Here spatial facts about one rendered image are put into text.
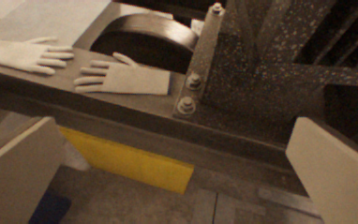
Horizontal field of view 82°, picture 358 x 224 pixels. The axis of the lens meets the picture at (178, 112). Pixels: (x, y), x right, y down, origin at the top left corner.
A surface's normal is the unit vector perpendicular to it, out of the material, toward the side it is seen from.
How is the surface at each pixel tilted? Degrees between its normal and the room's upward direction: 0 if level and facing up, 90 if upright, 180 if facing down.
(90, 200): 0
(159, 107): 0
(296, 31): 90
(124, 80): 0
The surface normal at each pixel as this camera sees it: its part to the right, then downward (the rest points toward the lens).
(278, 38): -0.03, 0.84
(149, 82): 0.07, -0.55
